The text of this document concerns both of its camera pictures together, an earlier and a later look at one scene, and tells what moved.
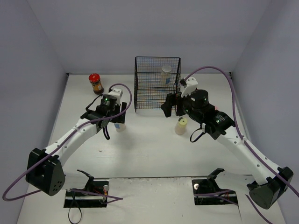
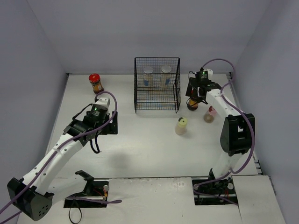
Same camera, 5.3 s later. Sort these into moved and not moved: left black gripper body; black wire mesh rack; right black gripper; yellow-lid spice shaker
Moved: right black gripper; left black gripper body
Not moved: yellow-lid spice shaker; black wire mesh rack
